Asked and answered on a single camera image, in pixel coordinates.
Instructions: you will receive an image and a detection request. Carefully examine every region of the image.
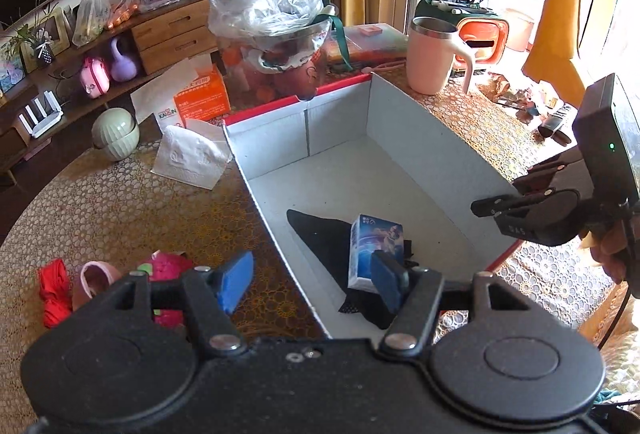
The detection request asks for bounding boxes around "pale green ribbed container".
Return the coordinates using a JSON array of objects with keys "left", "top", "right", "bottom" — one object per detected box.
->
[{"left": 91, "top": 107, "right": 141, "bottom": 162}]

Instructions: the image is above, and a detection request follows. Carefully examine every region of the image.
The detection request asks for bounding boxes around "dark green ribbon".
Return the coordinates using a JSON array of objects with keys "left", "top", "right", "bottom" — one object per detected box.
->
[{"left": 312, "top": 6, "right": 354, "bottom": 70}]

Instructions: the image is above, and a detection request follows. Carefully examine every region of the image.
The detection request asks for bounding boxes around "pale wooden picture frame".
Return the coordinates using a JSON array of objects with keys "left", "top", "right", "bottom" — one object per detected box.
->
[{"left": 30, "top": 7, "right": 71, "bottom": 57}]

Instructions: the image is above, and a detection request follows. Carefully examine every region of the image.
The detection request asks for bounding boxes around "small photo frame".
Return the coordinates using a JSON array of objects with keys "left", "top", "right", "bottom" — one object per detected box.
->
[{"left": 0, "top": 48, "right": 28, "bottom": 95}]

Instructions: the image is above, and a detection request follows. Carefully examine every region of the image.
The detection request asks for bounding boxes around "green and orange tissue holder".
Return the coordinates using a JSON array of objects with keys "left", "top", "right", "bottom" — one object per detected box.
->
[{"left": 417, "top": 0, "right": 511, "bottom": 67}]

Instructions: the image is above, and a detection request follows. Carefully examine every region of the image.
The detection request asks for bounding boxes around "person's right hand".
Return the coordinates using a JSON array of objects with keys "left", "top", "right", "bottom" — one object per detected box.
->
[{"left": 580, "top": 218, "right": 633, "bottom": 285}]

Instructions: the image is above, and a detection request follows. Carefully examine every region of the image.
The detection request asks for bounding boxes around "plastic bag of vegetables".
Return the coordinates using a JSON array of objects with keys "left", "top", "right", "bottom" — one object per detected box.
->
[{"left": 72, "top": 0, "right": 112, "bottom": 47}]

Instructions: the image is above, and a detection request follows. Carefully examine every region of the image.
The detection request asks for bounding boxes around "pink plastic bucket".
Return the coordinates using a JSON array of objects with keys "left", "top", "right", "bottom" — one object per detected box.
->
[{"left": 500, "top": 6, "right": 534, "bottom": 53}]

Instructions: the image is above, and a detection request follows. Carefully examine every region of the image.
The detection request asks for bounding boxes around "white router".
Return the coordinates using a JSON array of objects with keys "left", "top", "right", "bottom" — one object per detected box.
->
[{"left": 17, "top": 90, "right": 65, "bottom": 138}]

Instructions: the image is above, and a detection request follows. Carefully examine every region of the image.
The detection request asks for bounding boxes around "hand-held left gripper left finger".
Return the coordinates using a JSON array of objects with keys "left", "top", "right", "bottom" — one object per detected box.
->
[{"left": 107, "top": 250, "right": 256, "bottom": 360}]

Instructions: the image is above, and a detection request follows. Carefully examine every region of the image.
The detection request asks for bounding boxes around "small blue white carton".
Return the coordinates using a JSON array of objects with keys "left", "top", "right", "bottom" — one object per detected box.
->
[{"left": 347, "top": 214, "right": 405, "bottom": 292}]

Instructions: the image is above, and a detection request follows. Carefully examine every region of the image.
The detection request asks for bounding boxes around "red cloth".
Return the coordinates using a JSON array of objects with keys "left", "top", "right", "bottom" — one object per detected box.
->
[{"left": 38, "top": 259, "right": 73, "bottom": 330}]

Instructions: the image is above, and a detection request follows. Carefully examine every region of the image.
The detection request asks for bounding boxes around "white travel mug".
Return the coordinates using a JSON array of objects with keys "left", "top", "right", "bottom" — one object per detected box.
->
[{"left": 405, "top": 16, "right": 475, "bottom": 95}]

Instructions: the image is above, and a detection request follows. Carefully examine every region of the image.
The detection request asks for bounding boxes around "pink fleece slipper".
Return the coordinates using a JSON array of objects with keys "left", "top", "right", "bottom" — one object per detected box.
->
[{"left": 72, "top": 260, "right": 123, "bottom": 312}]

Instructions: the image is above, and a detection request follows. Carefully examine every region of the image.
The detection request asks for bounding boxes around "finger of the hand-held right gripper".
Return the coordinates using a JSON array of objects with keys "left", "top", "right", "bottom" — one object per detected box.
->
[
  {"left": 512, "top": 153, "right": 590, "bottom": 195},
  {"left": 471, "top": 190, "right": 557, "bottom": 218}
]

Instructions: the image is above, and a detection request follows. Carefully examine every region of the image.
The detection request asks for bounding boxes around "red rimmed white cardboard box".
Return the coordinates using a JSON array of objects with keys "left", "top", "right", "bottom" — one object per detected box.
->
[{"left": 221, "top": 72, "right": 526, "bottom": 340}]

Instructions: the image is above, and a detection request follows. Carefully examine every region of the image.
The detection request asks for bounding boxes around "colourful flat plastic case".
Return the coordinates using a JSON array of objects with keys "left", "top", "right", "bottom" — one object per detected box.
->
[{"left": 325, "top": 22, "right": 410, "bottom": 70}]

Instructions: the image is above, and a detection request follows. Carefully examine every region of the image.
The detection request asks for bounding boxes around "purple kettlebell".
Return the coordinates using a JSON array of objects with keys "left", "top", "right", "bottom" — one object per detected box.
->
[{"left": 110, "top": 38, "right": 138, "bottom": 82}]

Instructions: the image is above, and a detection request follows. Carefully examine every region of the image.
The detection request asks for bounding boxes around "black cloth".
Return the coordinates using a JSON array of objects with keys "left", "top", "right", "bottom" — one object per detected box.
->
[{"left": 286, "top": 209, "right": 418, "bottom": 330}]

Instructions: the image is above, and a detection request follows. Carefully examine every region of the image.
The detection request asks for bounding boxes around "orange tissue box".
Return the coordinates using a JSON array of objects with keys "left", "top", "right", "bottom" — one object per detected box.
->
[{"left": 130, "top": 55, "right": 232, "bottom": 135}]

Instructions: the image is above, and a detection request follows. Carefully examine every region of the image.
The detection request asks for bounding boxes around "pink toy case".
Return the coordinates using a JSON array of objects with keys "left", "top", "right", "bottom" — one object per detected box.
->
[{"left": 80, "top": 57, "right": 111, "bottom": 98}]

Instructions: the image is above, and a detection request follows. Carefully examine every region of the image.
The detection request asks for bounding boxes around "wooden television cabinet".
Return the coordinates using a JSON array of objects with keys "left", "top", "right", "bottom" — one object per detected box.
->
[{"left": 0, "top": 0, "right": 221, "bottom": 175}]

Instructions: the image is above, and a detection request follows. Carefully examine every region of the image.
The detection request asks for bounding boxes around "clear plastic bag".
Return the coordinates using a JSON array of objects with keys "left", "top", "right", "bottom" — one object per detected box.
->
[{"left": 207, "top": 0, "right": 333, "bottom": 38}]

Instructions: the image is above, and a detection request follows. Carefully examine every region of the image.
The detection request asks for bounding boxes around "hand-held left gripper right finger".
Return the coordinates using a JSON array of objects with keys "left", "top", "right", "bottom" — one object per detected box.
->
[{"left": 370, "top": 250, "right": 538, "bottom": 358}]

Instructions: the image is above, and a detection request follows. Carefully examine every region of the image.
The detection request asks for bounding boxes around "small potted plant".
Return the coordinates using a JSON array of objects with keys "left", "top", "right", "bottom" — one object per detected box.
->
[{"left": 0, "top": 0, "right": 57, "bottom": 65}]

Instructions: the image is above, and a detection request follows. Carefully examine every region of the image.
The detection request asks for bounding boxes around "glass bowl with fruit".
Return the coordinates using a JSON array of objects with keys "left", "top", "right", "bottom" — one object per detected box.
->
[{"left": 215, "top": 21, "right": 333, "bottom": 105}]

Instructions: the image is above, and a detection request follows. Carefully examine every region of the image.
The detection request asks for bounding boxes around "fuzzy pink strawberry hat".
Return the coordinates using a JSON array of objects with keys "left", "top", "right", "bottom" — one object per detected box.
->
[{"left": 137, "top": 251, "right": 197, "bottom": 327}]

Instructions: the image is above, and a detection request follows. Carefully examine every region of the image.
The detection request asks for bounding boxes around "black cable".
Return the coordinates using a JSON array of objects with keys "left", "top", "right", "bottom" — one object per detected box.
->
[{"left": 594, "top": 284, "right": 632, "bottom": 351}]

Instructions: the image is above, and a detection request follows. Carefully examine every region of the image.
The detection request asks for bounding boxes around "pile of oranges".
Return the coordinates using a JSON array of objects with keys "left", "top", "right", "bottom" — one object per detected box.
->
[{"left": 106, "top": 2, "right": 137, "bottom": 28}]

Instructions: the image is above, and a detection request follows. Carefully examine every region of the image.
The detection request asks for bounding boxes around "pile of small wrappers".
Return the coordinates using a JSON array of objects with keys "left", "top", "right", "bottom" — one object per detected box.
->
[{"left": 475, "top": 72, "right": 563, "bottom": 115}]

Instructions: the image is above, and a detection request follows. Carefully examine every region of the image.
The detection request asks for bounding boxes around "white tissue pack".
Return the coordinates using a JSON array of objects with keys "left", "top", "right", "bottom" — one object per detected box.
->
[{"left": 150, "top": 119, "right": 233, "bottom": 189}]

